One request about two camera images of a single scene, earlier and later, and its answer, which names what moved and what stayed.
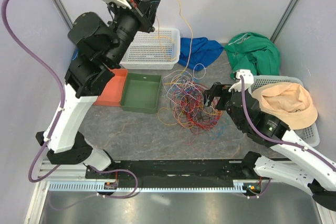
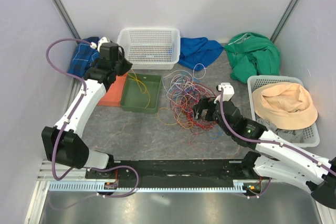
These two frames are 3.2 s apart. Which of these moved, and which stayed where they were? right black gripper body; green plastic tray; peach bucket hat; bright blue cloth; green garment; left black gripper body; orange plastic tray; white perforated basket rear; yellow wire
Moved: left black gripper body; right black gripper body; yellow wire
Stayed: peach bucket hat; bright blue cloth; white perforated basket rear; green garment; green plastic tray; orange plastic tray
